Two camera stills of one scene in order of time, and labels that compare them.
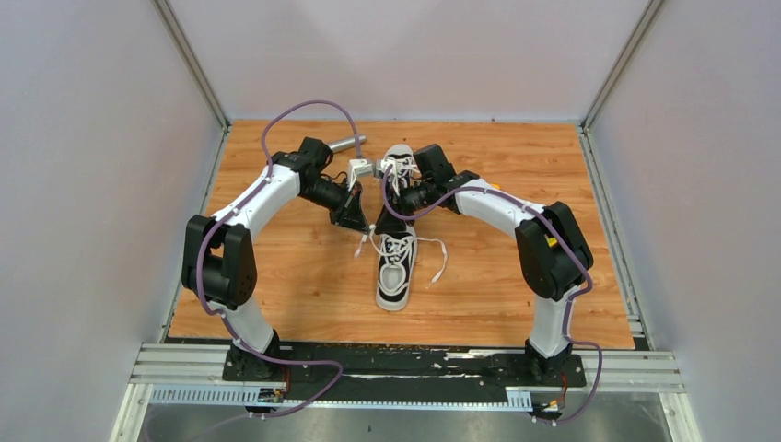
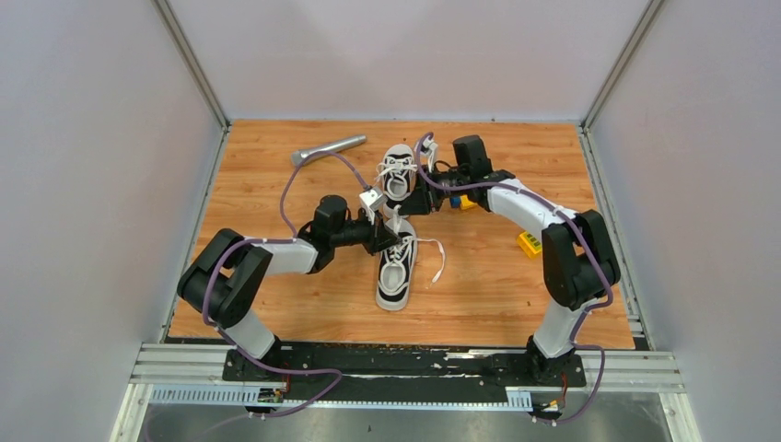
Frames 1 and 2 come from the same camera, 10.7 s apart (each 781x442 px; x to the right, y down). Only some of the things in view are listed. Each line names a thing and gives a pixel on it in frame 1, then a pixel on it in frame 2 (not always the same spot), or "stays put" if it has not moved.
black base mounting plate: (402, 372) stays put
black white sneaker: (397, 257) stays put
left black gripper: (351, 207) → (380, 237)
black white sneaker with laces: (398, 167) stays put
